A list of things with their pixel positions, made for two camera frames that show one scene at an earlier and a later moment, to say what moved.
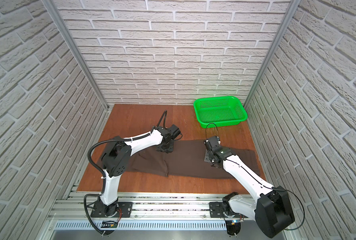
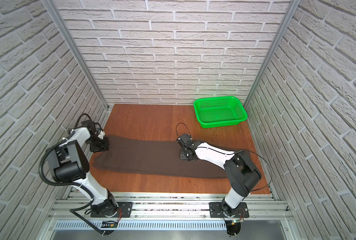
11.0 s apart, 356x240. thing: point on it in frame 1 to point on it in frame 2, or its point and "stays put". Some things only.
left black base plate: [123, 210] stays put
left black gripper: [162, 149] to [103, 147]
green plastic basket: [218, 111] stays put
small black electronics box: [109, 224] stays put
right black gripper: [207, 156] to [182, 156]
